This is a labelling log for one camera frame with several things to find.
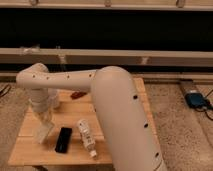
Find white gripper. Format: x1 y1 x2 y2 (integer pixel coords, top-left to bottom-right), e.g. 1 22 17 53
29 88 52 144

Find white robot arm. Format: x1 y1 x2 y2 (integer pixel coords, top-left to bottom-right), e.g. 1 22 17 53
16 63 167 171

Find black rectangular block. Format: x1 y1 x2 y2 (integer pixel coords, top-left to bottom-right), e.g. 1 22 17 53
55 127 72 153

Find wooden table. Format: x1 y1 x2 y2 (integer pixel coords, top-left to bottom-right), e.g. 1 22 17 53
7 77 164 167

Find white plastic bottle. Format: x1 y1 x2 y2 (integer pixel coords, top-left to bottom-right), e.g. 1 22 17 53
77 119 97 158

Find red brown small object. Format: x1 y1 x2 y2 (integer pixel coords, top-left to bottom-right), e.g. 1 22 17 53
70 92 87 100

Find blue device on floor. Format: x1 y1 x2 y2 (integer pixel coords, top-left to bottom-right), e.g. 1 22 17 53
184 92 210 108

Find black cable left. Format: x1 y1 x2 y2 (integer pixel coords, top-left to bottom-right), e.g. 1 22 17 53
0 83 12 98

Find black cable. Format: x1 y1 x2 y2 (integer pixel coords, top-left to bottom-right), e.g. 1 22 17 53
0 83 12 98
194 88 213 122

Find black cable right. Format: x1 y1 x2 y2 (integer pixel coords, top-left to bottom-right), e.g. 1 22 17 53
194 88 213 122

